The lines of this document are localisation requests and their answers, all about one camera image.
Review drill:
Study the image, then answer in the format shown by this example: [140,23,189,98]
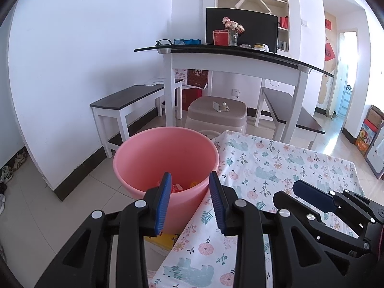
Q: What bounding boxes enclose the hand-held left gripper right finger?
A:
[209,171,348,288]

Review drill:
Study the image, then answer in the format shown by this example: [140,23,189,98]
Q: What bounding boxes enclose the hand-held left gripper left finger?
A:
[34,172,173,288]

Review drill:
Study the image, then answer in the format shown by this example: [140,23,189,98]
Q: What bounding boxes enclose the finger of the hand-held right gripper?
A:
[292,180,384,235]
[272,190,372,254]

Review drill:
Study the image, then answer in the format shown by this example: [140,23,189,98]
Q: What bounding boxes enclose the pink plastic bucket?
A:
[113,127,219,236]

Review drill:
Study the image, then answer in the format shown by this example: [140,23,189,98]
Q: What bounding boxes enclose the yellow foam net sleeve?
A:
[143,233,180,254]

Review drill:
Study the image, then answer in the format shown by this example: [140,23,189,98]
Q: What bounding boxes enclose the floral tablecloth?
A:
[147,130,365,288]

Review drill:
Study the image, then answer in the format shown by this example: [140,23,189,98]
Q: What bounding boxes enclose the grey drawing board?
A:
[364,124,384,180]

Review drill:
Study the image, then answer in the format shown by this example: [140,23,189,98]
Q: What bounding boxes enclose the fruit print cardboard box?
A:
[355,119,377,156]

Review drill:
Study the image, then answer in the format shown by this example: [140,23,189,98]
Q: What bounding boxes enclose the short black-top white bench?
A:
[254,86,326,150]

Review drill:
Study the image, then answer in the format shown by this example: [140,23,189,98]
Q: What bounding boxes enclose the beige plastic stool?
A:
[184,96,248,138]

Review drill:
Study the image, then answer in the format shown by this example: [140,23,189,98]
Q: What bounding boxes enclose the long black-top white bench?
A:
[90,79,184,159]

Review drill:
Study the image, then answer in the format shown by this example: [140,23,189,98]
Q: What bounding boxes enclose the white papers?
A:
[134,78,165,86]

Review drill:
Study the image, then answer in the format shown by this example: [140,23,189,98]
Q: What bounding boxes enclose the brown paper bag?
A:
[187,69,208,88]

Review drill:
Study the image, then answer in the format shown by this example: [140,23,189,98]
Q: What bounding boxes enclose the white red carton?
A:
[174,69,189,86]

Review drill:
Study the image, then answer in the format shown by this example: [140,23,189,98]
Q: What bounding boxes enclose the white glass-top table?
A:
[134,44,334,150]

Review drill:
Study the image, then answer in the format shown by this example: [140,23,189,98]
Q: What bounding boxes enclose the white green sneaker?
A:
[0,163,15,183]

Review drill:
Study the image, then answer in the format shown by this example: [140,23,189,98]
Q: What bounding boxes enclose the red tissue box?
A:
[213,29,230,46]

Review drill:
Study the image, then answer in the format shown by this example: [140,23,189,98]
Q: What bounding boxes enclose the black monitor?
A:
[205,7,278,53]

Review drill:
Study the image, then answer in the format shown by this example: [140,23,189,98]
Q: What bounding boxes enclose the glass vase with flowers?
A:
[222,16,245,47]

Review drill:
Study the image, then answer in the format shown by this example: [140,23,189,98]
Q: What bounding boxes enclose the white wall shelf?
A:
[214,0,290,51]

